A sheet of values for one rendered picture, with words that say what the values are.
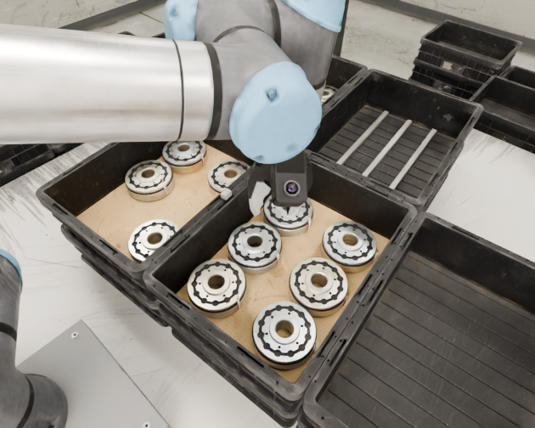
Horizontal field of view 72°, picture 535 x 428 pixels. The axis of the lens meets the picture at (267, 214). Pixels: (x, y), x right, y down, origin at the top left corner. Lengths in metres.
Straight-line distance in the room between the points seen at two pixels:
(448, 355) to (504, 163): 0.73
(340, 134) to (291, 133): 0.71
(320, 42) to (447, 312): 0.50
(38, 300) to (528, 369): 0.94
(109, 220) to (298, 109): 0.62
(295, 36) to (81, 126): 0.25
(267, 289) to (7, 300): 0.40
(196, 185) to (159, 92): 0.60
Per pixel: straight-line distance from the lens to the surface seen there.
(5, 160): 1.65
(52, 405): 0.72
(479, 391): 0.70
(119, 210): 0.85
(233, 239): 0.71
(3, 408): 0.63
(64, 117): 0.27
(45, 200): 0.79
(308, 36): 0.44
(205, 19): 0.40
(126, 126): 0.28
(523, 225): 1.13
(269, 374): 0.52
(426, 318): 0.71
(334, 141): 0.98
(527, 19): 3.80
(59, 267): 0.98
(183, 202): 0.83
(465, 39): 2.40
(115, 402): 0.74
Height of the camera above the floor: 1.43
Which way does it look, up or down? 50 degrees down
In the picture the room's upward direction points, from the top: straight up
